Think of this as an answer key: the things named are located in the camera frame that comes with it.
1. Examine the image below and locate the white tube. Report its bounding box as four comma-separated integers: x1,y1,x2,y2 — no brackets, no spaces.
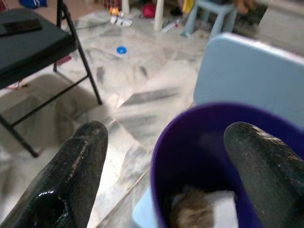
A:
161,20,181,33

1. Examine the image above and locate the black folding chair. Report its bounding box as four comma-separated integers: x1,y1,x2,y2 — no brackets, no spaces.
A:
0,0,103,159

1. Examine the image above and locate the purple plastic rubbish bin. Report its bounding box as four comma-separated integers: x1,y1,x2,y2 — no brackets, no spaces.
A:
150,101,304,228

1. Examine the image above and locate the flat black device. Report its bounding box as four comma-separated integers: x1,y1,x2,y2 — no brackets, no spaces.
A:
0,18,43,38

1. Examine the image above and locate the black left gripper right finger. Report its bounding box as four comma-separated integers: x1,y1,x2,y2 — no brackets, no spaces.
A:
223,121,304,228

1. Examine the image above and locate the white table leg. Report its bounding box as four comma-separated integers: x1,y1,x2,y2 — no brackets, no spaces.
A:
153,0,166,31

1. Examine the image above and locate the white printed package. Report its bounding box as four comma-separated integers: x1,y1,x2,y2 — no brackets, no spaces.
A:
109,15,133,27

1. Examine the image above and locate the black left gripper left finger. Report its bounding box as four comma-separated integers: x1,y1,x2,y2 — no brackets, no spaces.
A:
0,120,109,228

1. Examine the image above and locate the small light blue stool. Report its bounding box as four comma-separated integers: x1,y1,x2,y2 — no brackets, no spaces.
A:
181,0,238,40

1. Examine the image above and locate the blue cloth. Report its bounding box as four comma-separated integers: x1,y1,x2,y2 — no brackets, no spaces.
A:
19,0,48,9

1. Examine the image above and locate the red bag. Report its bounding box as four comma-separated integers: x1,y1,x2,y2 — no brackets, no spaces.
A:
142,2,156,19

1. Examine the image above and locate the yellow cloth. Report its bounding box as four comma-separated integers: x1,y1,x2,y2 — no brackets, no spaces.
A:
182,0,193,14

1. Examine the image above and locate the white paper sheet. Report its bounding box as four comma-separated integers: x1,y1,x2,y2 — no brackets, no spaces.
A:
172,185,239,228

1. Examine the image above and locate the crumpled brown paper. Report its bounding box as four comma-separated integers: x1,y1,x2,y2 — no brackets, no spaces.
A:
170,190,216,228

